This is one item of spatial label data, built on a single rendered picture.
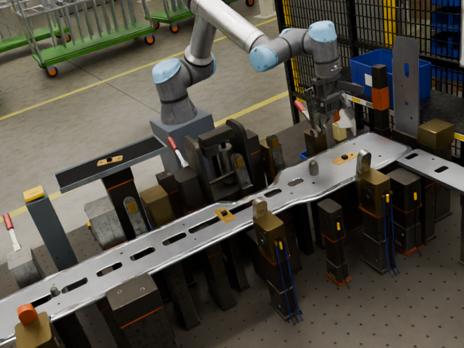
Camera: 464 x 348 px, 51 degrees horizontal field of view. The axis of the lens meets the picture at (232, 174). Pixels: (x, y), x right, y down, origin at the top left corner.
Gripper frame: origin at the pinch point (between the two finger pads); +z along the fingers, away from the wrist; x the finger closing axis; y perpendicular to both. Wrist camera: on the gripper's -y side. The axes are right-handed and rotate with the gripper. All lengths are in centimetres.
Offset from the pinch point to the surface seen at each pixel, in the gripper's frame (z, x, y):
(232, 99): 116, -330, -100
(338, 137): 9.8, -10.9, -5.9
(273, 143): 2.5, -14.3, 18.2
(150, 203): 1, -11, 65
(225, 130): -8.6, -16.2, 33.3
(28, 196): -8, -32, 97
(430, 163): 12.0, 22.1, -15.3
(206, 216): 9, -4, 52
